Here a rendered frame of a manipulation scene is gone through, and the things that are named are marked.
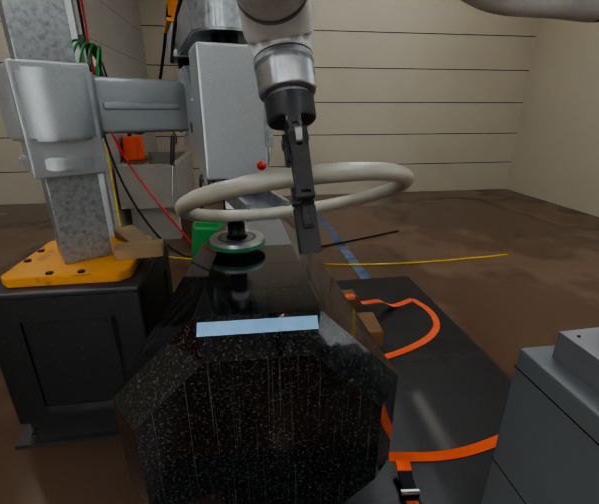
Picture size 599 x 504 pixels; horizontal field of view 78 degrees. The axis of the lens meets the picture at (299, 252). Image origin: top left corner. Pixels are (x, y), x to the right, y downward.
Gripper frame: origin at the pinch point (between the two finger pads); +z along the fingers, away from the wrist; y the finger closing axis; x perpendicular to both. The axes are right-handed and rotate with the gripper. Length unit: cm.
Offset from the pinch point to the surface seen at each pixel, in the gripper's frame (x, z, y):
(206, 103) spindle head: 19, -48, 63
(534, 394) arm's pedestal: -56, 47, 36
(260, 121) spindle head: 3, -43, 70
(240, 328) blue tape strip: 17, 21, 46
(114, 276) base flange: 70, 2, 101
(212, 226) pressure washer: 49, -28, 248
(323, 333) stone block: -6, 26, 47
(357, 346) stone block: -16, 33, 53
